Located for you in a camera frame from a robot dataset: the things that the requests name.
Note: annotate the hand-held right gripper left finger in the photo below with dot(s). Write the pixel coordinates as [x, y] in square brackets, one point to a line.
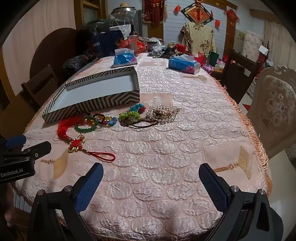
[89, 187]

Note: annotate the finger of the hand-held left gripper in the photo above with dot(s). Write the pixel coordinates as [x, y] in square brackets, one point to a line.
[39, 149]
[16, 141]

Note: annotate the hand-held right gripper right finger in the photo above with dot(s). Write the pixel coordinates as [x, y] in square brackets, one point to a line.
[212, 187]

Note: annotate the red knot tassel ornament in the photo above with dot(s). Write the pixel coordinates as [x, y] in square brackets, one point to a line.
[77, 143]

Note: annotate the striped cardboard box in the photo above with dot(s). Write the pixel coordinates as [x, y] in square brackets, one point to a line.
[97, 88]

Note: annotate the white radiator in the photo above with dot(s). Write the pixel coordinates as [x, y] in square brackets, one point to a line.
[20, 204]

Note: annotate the dark wooden chair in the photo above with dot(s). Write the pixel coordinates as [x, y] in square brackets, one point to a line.
[240, 74]
[39, 85]

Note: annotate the pink embossed tablecloth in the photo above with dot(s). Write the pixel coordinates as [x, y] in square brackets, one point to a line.
[161, 150]

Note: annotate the round wooden table top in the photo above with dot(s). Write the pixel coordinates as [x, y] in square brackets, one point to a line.
[53, 51]

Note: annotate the cream floral upholstered chair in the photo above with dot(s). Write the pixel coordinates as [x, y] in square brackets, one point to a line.
[275, 104]

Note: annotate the blue tissue pack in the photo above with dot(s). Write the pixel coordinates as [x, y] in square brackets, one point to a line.
[124, 59]
[183, 64]

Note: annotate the dark blue bag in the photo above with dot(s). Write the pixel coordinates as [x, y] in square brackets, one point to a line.
[106, 41]

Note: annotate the green bag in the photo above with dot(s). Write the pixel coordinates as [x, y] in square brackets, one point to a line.
[214, 57]

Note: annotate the large black plastic bag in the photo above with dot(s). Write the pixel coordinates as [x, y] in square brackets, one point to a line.
[97, 27]

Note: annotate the red plastic bag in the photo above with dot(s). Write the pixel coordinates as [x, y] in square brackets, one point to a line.
[135, 45]

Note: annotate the red box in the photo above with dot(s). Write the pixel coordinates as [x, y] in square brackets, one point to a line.
[180, 48]

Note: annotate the pile of dark clutter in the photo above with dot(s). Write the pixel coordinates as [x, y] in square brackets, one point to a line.
[161, 52]

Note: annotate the white paper bag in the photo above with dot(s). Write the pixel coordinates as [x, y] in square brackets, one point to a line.
[124, 29]

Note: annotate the cream floral hanging cloth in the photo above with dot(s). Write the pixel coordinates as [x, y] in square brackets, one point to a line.
[200, 38]

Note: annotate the metal basin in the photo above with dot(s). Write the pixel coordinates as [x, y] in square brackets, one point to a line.
[122, 10]

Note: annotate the red knot wall ornament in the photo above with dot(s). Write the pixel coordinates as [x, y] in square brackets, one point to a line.
[232, 15]

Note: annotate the red diamond wall decoration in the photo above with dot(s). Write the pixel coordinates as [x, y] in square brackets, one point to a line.
[197, 14]

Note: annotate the red hanging wall ornament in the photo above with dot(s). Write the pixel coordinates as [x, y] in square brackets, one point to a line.
[153, 10]

